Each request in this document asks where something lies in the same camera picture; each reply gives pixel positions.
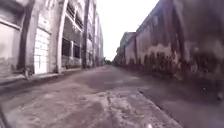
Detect dark strip of ground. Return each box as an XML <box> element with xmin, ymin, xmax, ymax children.
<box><xmin>114</xmin><ymin>65</ymin><xmax>224</xmax><ymax>128</ymax></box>

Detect pale weathered building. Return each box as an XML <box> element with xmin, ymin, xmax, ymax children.
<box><xmin>0</xmin><ymin>0</ymin><xmax>105</xmax><ymax>80</ymax></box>

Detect stained long wall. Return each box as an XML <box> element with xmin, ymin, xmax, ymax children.
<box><xmin>112</xmin><ymin>0</ymin><xmax>224</xmax><ymax>88</ymax></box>

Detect grey concrete road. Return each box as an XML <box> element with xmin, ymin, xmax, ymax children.
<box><xmin>0</xmin><ymin>64</ymin><xmax>184</xmax><ymax>128</ymax></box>

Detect raised concrete kerb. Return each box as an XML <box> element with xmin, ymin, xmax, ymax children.
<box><xmin>0</xmin><ymin>66</ymin><xmax>98</xmax><ymax>95</ymax></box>

